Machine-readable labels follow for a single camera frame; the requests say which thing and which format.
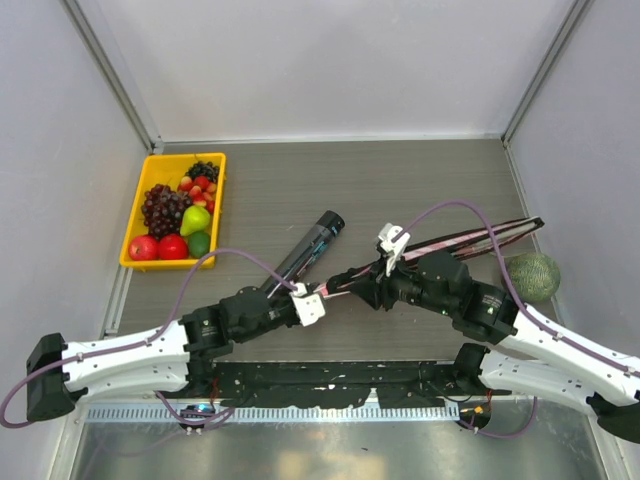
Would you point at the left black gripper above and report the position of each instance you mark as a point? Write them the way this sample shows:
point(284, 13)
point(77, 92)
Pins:
point(286, 293)

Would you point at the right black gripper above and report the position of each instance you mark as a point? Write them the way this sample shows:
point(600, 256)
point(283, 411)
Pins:
point(369, 284)

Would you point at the black shuttlecock tube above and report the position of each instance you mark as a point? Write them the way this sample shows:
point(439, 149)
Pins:
point(311, 246)

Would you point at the pink racket bag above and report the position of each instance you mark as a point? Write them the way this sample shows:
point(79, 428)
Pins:
point(462, 245)

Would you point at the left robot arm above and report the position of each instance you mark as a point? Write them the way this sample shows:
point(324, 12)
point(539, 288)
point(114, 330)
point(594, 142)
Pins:
point(165, 359)

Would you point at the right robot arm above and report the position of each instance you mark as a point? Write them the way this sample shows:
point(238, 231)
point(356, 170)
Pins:
point(511, 346)

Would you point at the green lime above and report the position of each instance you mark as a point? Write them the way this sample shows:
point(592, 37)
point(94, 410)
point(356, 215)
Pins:
point(198, 244)

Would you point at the green pear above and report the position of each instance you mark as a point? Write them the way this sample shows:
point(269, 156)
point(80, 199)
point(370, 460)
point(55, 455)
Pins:
point(195, 218)

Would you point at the right red apple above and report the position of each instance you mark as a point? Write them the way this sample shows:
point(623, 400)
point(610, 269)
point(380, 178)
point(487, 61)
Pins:
point(173, 247)

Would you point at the red apple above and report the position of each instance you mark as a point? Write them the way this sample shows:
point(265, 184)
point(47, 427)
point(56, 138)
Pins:
point(143, 248)
point(173, 247)

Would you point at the left red apple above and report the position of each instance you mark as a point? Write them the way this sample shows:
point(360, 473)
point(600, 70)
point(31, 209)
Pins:
point(143, 248)

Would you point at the purple grape bunch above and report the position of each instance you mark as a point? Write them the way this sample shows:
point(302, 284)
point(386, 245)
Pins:
point(163, 210)

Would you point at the black grape bunch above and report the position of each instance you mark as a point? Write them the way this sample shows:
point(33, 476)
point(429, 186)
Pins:
point(205, 169)

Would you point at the green netted melon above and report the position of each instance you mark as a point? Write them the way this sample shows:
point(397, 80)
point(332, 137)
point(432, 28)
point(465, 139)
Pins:
point(536, 277)

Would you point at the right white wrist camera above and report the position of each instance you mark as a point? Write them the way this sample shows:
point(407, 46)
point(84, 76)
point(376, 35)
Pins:
point(392, 242)

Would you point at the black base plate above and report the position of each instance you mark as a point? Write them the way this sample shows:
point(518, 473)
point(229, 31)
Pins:
point(330, 385)

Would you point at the white cable duct strip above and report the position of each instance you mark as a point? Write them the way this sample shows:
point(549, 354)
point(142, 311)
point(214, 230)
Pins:
point(369, 412)

